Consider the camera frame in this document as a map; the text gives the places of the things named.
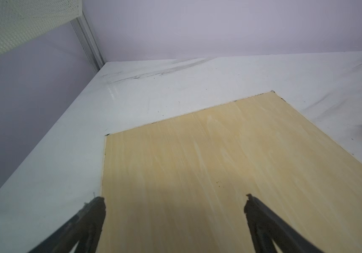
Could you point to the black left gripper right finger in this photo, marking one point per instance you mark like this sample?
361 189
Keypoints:
269 231

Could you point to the aluminium frame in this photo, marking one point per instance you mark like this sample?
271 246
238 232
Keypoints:
89 41

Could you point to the light plywood board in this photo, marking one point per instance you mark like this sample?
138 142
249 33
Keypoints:
180 185

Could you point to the white mesh wall shelf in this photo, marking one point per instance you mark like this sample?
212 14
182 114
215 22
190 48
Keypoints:
22 21

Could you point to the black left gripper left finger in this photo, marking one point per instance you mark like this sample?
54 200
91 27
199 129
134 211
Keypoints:
81 233

